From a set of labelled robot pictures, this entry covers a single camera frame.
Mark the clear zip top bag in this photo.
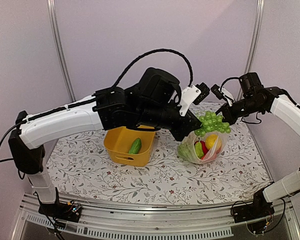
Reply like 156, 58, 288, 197
177, 131, 230, 165

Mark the aluminium frame post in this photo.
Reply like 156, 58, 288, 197
46, 0, 76, 102
243, 0, 265, 74

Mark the green toy cucumber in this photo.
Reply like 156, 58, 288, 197
128, 138, 142, 155

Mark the right aluminium frame post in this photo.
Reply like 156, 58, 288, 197
243, 0, 265, 74

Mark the green toy apple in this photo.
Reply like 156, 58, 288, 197
177, 144, 196, 161

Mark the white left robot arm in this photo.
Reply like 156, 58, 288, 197
8, 67, 202, 217

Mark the green toy pear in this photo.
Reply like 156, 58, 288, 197
194, 145, 205, 159

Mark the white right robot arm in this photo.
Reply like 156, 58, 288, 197
211, 72, 300, 218

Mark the green toy grape bunch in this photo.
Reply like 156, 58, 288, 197
194, 111, 231, 137

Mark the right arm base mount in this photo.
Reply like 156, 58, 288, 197
230, 189, 275, 235

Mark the left aluminium frame post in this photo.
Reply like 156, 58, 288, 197
46, 0, 76, 102

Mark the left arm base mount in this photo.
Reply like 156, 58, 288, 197
37, 188, 82, 223

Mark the red toy tomato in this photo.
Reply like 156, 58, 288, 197
194, 140, 208, 152

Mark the yellow toy lemon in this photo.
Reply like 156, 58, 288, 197
205, 134, 218, 150

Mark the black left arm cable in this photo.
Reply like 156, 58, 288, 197
112, 49, 194, 90

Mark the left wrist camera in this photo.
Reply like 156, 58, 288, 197
179, 82, 210, 117

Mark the yellow plastic basket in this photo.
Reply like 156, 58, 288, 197
103, 126, 156, 167

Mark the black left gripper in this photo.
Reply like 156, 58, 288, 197
136, 99, 204, 142

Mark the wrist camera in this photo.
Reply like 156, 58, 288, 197
179, 82, 210, 117
210, 84, 235, 106

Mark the front aluminium rail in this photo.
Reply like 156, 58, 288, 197
11, 193, 300, 240

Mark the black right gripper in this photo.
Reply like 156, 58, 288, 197
211, 95, 264, 126

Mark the floral tablecloth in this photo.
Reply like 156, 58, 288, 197
47, 121, 272, 205

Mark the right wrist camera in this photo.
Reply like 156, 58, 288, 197
210, 84, 235, 106

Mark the red toy chili pepper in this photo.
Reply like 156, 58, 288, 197
201, 148, 221, 161

